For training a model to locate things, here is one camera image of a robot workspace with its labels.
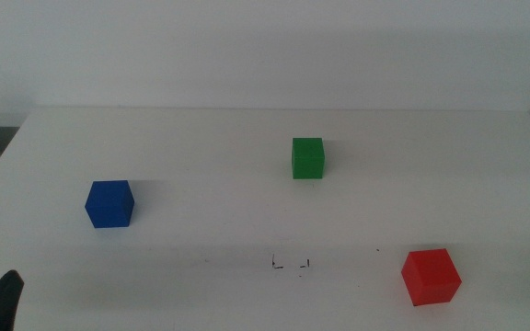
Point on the red cube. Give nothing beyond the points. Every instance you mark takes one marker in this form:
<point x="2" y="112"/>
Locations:
<point x="430" y="278"/>

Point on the green cube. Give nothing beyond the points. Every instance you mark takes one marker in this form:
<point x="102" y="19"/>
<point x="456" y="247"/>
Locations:
<point x="307" y="158"/>

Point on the blue cube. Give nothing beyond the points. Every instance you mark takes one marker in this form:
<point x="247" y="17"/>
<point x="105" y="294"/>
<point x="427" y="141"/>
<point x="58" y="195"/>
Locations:
<point x="108" y="204"/>

